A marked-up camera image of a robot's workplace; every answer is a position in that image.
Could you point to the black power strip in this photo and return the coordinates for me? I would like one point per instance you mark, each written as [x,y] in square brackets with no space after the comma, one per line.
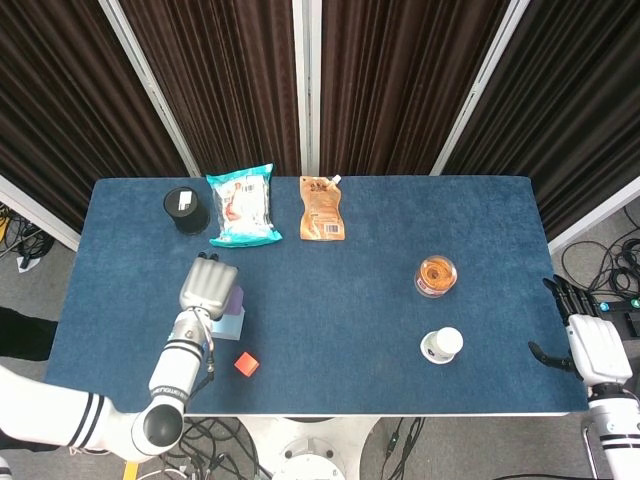
[622,312]

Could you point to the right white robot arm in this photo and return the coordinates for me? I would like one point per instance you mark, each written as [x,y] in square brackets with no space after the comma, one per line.
[617,430]

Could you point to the purple cube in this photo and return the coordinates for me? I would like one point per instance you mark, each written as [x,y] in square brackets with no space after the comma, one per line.
[235,300]

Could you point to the blue table mat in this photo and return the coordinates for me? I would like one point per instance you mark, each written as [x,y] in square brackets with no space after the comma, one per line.
[350,310]

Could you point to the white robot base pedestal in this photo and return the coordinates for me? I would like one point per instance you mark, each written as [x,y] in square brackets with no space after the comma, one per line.
[310,450]

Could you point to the white table frame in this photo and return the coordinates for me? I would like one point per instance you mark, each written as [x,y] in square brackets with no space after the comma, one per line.
[400,415]

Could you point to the white partition post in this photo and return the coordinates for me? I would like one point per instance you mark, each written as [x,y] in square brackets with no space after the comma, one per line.
[477,90]
[306,90]
[150,90]

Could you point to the large light blue cube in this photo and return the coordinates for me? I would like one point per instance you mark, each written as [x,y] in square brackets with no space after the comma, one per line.
[227,327]

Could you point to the clear jar of rubber bands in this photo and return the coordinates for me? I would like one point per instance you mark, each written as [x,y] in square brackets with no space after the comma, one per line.
[435,276]

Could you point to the white partition rail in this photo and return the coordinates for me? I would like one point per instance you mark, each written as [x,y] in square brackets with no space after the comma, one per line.
[35,212]
[595,217]

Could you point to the orange spout pouch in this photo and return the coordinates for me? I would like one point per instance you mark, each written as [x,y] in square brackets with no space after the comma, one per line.
[322,210]

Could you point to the dark brown curtain panel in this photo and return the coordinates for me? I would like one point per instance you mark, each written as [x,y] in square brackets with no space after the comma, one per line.
[60,100]
[575,100]
[395,85]
[225,85]

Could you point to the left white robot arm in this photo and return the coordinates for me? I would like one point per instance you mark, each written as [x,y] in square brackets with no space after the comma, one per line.
[170,370]

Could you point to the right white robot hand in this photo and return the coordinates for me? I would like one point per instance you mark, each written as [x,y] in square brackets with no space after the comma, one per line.
[597,350]

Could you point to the black mesh pen holder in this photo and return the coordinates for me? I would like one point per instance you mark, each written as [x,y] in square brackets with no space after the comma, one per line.
[187,220]

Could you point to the teal snack bag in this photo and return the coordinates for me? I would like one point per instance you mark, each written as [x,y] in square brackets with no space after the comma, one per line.
[245,210]

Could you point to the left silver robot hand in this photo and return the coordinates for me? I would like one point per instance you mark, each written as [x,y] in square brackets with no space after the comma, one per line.
[207,287]

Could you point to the black clothed person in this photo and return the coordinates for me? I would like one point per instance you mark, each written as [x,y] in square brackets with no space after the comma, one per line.
[25,335]

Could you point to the red cube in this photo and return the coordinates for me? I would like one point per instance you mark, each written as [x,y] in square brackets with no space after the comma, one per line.
[246,364]

